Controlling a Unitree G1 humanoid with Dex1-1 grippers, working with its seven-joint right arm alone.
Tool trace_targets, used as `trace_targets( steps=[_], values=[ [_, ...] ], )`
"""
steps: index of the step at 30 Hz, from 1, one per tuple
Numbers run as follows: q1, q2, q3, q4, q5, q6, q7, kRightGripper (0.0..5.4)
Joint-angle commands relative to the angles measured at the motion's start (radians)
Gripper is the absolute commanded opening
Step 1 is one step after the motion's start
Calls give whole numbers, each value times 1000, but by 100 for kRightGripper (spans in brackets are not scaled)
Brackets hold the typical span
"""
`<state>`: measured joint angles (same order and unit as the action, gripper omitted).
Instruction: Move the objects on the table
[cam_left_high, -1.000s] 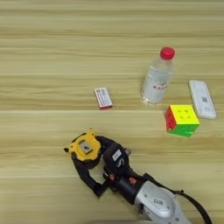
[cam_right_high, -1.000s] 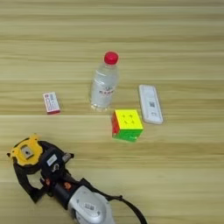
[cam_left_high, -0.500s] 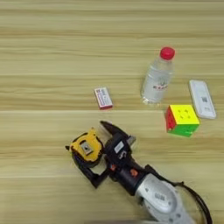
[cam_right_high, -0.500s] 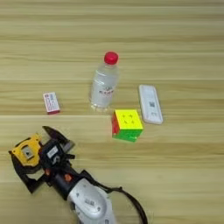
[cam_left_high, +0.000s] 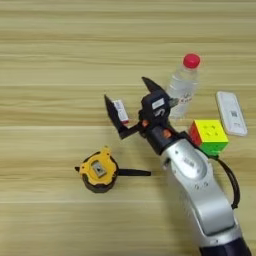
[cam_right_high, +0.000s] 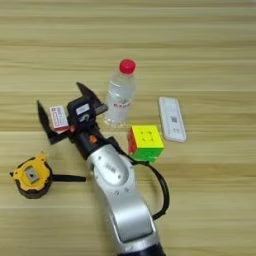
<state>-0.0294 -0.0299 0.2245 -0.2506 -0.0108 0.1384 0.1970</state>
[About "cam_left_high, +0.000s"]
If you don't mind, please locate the colourful puzzle cube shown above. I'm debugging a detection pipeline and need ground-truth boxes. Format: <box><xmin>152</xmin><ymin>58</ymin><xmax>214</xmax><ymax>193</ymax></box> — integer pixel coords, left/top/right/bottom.
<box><xmin>188</xmin><ymin>119</ymin><xmax>230</xmax><ymax>157</ymax></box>

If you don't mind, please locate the white rectangular box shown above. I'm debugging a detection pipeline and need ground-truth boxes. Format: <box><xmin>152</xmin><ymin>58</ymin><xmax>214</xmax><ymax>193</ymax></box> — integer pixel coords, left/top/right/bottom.
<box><xmin>215</xmin><ymin>90</ymin><xmax>249</xmax><ymax>138</ymax></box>

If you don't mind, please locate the small red white box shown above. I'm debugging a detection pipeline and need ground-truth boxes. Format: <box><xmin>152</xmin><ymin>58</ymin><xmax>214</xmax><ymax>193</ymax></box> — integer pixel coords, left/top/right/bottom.
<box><xmin>112</xmin><ymin>98</ymin><xmax>130</xmax><ymax>125</ymax></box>

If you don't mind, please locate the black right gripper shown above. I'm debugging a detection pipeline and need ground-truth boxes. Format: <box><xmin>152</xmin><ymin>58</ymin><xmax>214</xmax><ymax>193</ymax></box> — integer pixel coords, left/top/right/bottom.
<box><xmin>103</xmin><ymin>76</ymin><xmax>188</xmax><ymax>155</ymax></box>

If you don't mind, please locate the yellow black tape measure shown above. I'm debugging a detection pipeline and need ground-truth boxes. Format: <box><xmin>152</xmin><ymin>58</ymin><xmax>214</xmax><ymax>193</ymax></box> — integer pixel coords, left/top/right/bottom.
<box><xmin>74</xmin><ymin>145</ymin><xmax>152</xmax><ymax>194</ymax></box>

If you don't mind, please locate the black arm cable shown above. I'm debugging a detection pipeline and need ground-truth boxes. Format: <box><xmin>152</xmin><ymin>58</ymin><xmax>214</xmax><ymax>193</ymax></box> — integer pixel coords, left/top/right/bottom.
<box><xmin>213</xmin><ymin>154</ymin><xmax>241</xmax><ymax>210</ymax></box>

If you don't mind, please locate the clear bottle with red cap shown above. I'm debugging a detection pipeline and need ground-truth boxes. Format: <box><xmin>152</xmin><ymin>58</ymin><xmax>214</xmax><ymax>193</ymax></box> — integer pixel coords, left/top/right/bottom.
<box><xmin>165</xmin><ymin>53</ymin><xmax>202</xmax><ymax>122</ymax></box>

